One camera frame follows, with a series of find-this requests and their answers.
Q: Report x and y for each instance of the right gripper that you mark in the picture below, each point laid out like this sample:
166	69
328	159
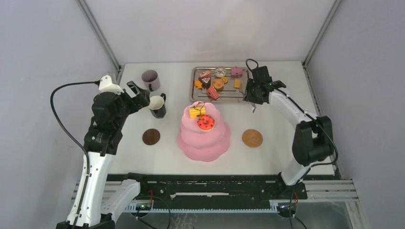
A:
249	96

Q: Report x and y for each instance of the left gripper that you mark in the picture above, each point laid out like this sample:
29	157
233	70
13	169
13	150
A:
141	98

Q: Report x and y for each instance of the rectangular yellow biscuit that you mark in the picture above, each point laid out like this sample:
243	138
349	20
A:
237	83

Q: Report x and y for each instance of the pink square cake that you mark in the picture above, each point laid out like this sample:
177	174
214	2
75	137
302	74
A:
236	72

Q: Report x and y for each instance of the round golden bread bun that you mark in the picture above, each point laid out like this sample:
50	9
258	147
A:
218	83

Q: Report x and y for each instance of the white donut with chocolate drizzle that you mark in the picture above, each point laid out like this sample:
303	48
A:
220	72

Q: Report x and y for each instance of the red layered cake slice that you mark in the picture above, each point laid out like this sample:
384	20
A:
212	93

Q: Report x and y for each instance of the yellow cake slice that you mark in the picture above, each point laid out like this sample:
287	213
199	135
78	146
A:
197	111

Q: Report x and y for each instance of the pink three-tier cake stand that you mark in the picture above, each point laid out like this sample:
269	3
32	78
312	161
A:
201	145

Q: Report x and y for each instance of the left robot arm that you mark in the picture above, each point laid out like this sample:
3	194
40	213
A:
111	107

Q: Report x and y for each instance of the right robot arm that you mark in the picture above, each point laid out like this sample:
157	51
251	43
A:
313	138

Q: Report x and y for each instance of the black cup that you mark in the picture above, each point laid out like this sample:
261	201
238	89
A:
157	105

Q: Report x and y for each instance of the mauve cup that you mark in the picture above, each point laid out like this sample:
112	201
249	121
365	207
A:
151	80

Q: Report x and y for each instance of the dark brown round coaster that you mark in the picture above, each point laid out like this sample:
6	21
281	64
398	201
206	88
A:
151	137

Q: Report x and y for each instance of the light woven round coaster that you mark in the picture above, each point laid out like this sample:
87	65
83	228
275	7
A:
252	138

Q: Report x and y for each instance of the stainless steel serving tray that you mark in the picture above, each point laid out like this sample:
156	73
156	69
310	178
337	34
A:
228	94

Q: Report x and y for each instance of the chocolate cake slice with cream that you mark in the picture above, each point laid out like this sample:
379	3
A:
206	82

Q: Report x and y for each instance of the red cake slice with orange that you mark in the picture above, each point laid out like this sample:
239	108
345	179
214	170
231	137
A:
205	74

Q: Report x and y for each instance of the orange fish-shaped cake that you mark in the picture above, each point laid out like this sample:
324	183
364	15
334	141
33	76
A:
198	84

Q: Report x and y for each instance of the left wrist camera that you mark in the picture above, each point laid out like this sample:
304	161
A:
107	85

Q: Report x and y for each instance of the right aluminium frame post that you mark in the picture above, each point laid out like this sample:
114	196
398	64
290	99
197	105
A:
330	16

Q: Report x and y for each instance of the aluminium frame post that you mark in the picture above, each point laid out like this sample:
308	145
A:
88	14
330	16

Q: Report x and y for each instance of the left aluminium frame post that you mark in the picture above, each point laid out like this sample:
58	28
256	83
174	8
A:
88	14

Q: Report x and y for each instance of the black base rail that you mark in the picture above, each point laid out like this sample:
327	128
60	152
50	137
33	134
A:
222	192

